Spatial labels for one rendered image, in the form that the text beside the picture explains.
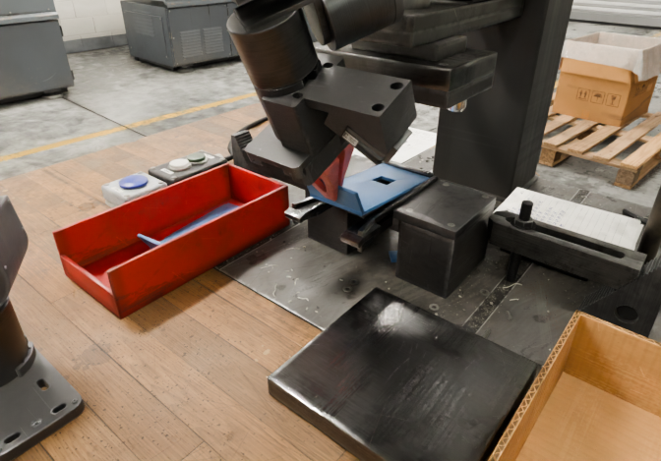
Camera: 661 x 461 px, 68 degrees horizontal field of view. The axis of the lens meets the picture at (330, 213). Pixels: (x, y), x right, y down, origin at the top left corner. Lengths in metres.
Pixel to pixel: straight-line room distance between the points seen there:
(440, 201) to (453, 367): 0.19
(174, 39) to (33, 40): 1.31
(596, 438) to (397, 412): 0.15
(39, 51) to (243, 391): 4.70
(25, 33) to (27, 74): 0.32
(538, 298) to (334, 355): 0.25
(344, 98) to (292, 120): 0.05
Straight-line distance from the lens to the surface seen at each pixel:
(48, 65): 5.07
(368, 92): 0.37
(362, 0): 0.39
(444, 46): 0.49
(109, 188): 0.77
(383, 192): 0.55
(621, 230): 0.65
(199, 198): 0.71
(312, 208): 0.53
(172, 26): 5.55
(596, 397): 0.49
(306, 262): 0.60
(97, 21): 7.37
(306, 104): 0.39
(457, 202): 0.56
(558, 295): 0.60
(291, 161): 0.41
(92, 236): 0.64
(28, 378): 0.52
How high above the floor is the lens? 1.24
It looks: 29 degrees down
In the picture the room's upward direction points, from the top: straight up
